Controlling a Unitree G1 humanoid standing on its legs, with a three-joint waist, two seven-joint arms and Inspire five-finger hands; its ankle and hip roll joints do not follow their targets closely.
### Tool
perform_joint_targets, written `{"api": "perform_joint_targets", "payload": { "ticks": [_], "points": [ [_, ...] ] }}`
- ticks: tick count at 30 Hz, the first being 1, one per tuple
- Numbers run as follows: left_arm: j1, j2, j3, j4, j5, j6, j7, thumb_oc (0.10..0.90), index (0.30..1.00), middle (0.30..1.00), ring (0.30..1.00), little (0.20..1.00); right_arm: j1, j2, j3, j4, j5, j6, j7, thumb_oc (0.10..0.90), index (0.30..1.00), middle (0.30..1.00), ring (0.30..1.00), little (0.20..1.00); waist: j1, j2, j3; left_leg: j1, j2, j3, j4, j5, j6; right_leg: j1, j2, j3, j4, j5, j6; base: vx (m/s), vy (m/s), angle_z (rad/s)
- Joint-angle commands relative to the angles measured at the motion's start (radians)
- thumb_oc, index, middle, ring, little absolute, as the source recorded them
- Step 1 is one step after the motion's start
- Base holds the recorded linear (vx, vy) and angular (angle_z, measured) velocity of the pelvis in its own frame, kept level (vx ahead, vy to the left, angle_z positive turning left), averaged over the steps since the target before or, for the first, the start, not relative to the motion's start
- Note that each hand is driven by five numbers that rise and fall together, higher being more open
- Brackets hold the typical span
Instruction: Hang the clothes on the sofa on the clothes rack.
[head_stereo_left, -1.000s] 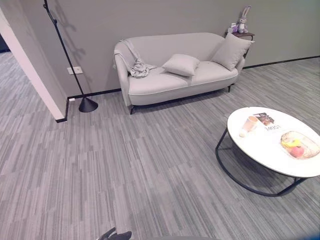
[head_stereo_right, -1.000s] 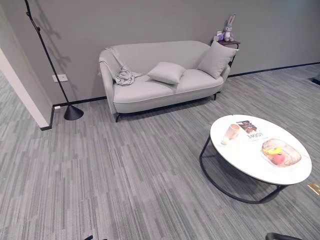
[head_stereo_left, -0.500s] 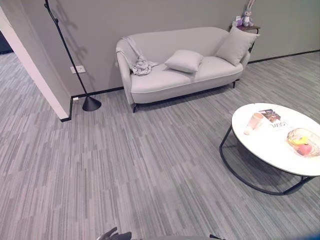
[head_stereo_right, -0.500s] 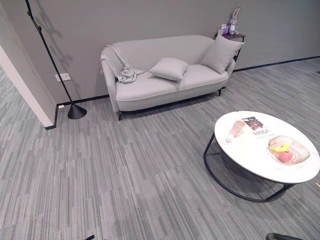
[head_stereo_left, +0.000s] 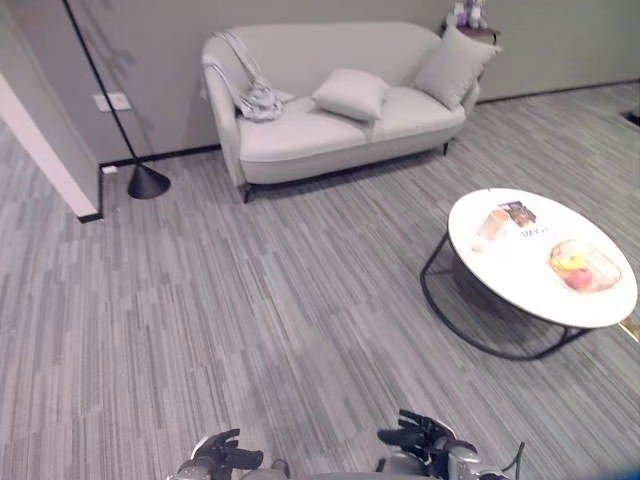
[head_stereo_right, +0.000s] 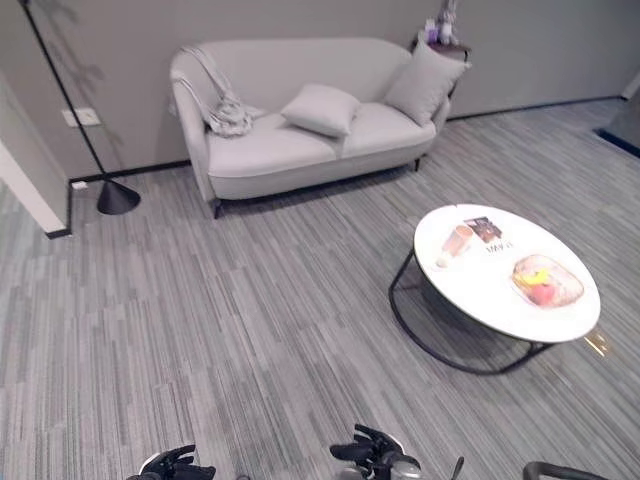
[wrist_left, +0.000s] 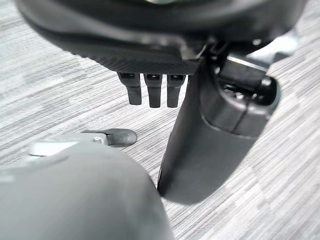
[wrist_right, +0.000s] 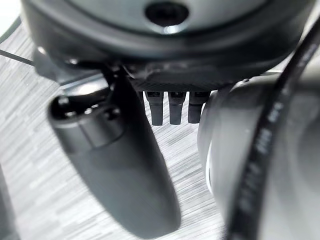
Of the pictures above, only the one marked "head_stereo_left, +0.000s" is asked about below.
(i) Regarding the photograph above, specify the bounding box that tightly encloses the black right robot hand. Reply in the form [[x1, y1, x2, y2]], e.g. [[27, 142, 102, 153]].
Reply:
[[377, 409, 457, 464]]

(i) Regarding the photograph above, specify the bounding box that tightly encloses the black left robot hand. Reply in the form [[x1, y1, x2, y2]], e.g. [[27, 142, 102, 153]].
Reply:
[[188, 428, 265, 472]]

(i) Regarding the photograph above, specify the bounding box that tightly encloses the light grey two-seat sofa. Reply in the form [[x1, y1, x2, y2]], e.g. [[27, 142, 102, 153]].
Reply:
[[200, 20, 482, 204]]

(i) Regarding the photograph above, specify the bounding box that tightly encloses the round white coffee table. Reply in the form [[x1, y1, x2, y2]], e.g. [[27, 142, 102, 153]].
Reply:
[[419, 187, 640, 362]]

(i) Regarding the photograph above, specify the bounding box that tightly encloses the magazine with photo cover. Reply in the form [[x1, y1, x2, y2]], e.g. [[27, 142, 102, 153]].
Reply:
[[474, 200, 552, 244]]

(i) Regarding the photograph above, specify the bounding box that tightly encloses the clear fruit tray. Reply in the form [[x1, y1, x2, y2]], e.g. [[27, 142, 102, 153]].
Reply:
[[548, 238, 623, 292]]

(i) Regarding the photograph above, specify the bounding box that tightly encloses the black floor lamp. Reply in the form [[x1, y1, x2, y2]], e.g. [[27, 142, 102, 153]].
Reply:
[[61, 0, 172, 201]]

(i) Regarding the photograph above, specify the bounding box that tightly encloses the small grey square cushion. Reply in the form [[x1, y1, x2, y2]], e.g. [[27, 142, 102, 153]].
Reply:
[[310, 68, 392, 122]]

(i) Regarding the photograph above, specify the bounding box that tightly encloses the grey knitted garment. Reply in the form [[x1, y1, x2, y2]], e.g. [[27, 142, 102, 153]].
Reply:
[[211, 30, 293, 121]]

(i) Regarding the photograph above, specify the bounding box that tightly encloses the large grey square cushion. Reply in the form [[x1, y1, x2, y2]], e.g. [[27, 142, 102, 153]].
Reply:
[[408, 22, 503, 111]]

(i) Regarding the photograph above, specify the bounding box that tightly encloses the dark round side table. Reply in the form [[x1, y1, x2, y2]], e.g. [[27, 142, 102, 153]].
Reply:
[[439, 17, 502, 45]]

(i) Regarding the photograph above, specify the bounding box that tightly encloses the plush toy figure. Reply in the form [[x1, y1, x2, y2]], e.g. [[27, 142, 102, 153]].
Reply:
[[452, 0, 489, 29]]

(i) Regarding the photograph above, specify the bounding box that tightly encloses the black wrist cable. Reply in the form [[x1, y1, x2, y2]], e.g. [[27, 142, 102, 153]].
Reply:
[[492, 440, 527, 480]]

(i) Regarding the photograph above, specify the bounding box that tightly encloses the white wall socket plate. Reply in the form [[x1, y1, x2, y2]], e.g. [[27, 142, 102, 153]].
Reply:
[[93, 90, 133, 113]]

